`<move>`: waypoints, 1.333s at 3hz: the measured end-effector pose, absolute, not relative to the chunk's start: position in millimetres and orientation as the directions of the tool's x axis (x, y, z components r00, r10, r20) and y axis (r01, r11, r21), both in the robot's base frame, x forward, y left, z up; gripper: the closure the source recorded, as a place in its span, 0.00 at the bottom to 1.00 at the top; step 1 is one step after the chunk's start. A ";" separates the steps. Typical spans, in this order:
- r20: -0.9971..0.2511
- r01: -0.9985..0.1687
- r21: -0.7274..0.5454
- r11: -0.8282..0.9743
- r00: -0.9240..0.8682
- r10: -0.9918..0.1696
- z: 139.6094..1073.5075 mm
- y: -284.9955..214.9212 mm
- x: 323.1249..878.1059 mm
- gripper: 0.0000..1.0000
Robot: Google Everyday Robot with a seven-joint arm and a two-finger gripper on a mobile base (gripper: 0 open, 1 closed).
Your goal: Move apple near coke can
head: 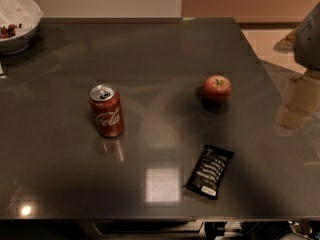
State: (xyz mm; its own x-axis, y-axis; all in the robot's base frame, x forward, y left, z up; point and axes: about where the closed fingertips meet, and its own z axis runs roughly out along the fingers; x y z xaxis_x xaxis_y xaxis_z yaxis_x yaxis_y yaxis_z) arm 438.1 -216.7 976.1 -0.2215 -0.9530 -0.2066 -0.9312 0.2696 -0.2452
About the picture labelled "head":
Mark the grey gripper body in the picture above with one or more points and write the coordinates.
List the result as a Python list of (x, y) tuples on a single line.
[(309, 39)]

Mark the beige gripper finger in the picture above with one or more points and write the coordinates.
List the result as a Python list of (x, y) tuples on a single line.
[(300, 100)]

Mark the red apple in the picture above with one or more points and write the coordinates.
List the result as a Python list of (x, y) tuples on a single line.
[(216, 89)]

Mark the red coke can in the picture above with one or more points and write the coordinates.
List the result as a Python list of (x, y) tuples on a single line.
[(106, 107)]

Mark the black snack bar wrapper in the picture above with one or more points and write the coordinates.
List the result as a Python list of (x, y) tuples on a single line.
[(209, 170)]

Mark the white bowl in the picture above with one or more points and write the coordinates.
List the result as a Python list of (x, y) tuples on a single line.
[(26, 16)]

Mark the red fruit in bowl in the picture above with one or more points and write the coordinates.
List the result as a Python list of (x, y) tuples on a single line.
[(9, 31)]

